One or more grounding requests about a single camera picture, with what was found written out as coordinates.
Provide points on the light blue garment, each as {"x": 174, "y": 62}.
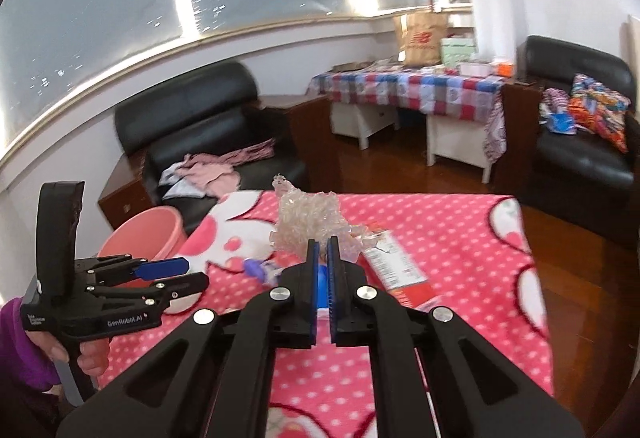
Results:
{"x": 182, "y": 190}

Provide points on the purple wrapper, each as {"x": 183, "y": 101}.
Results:
{"x": 255, "y": 268}

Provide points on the red and white box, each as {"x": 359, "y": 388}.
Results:
{"x": 395, "y": 263}

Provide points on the person's left forearm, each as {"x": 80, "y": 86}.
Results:
{"x": 25, "y": 358}

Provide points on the green crate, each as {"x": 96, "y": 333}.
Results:
{"x": 457, "y": 50}

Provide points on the orange box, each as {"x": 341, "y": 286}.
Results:
{"x": 504, "y": 68}

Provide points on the checked cloth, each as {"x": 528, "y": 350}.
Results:
{"x": 552, "y": 102}

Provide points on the white headboard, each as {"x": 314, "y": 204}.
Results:
{"x": 634, "y": 67}

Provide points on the black armchair with clothes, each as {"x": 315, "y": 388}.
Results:
{"x": 200, "y": 97}

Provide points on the checkered cloth white table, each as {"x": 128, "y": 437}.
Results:
{"x": 400, "y": 87}

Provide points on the frosted window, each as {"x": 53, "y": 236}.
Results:
{"x": 150, "y": 17}

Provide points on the blue bag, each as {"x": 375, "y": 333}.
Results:
{"x": 561, "y": 123}

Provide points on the blue tissue pack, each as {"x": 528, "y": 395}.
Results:
{"x": 324, "y": 290}

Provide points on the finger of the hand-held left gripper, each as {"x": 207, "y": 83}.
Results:
{"x": 160, "y": 268}
{"x": 185, "y": 287}

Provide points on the pink plastic bucket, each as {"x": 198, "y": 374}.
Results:
{"x": 145, "y": 233}

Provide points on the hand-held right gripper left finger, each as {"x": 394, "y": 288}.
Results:
{"x": 312, "y": 278}

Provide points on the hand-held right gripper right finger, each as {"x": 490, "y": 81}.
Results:
{"x": 334, "y": 283}

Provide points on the pink polka-dot blanket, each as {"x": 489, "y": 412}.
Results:
{"x": 450, "y": 268}

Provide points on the white container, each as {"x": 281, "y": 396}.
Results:
{"x": 475, "y": 69}

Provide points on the brown paper bag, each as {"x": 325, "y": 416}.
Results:
{"x": 420, "y": 42}

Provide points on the colourful printed cushion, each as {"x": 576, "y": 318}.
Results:
{"x": 600, "y": 112}

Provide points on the patterned dark pink garment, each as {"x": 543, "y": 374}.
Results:
{"x": 250, "y": 155}

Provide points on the black armchair with cushion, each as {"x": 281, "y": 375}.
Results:
{"x": 575, "y": 167}

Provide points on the person's left hand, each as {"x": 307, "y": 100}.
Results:
{"x": 95, "y": 358}

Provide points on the clear bubble plastic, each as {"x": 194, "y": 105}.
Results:
{"x": 310, "y": 218}

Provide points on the white desk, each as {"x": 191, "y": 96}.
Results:
{"x": 457, "y": 142}

